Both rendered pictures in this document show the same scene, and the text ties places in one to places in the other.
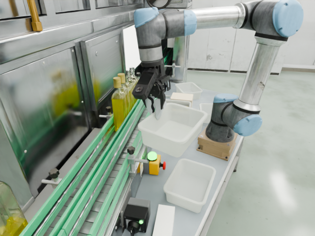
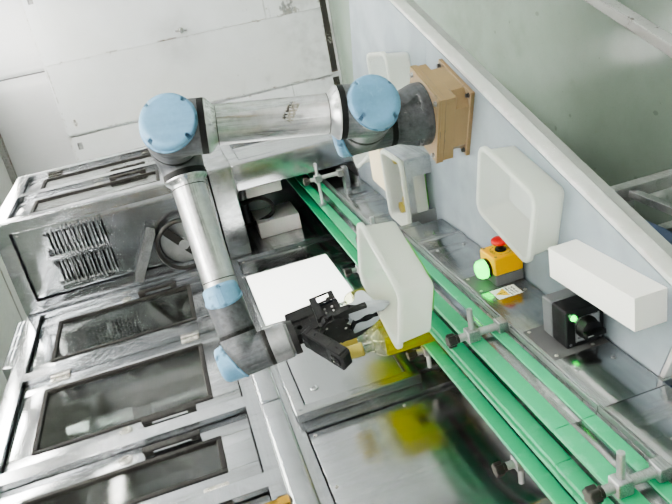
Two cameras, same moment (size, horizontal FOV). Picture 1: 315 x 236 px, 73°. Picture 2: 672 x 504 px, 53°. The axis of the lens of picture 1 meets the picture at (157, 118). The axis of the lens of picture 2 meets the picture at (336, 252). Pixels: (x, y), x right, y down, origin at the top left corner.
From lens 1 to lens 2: 0.73 m
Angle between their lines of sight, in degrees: 23
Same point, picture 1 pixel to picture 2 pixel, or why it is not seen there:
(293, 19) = (168, 117)
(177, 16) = (217, 318)
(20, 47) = not seen: outside the picture
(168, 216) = (562, 264)
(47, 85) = (372, 478)
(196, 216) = (568, 195)
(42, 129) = (442, 481)
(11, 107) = not seen: outside the picture
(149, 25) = (241, 360)
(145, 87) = (330, 352)
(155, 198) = not seen: hidden behind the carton
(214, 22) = (208, 225)
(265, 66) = (254, 123)
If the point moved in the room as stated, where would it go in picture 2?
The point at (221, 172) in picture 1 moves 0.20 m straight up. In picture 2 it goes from (494, 114) to (409, 136)
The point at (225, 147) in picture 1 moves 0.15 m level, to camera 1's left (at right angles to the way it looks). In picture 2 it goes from (442, 109) to (455, 174)
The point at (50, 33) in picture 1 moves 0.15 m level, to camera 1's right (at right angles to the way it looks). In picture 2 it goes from (290, 481) to (273, 421)
